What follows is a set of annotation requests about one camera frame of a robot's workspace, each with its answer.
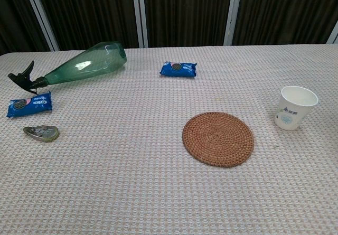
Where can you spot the white paper cup blue print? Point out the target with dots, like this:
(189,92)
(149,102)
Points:
(289,116)

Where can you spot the round brown woven coaster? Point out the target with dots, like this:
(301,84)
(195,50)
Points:
(217,140)

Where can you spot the blue Oreo cookie packet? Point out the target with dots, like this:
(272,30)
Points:
(34,104)
(182,70)

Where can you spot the green spray bottle black trigger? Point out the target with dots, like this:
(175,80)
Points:
(87,66)

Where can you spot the pale waffle-weave tablecloth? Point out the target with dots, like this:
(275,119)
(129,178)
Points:
(118,187)

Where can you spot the dark brown curtain panel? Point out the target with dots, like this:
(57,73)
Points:
(285,8)
(185,10)
(13,13)
(87,10)

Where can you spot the white metal frame post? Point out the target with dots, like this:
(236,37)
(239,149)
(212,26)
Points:
(140,21)
(39,13)
(333,34)
(232,13)

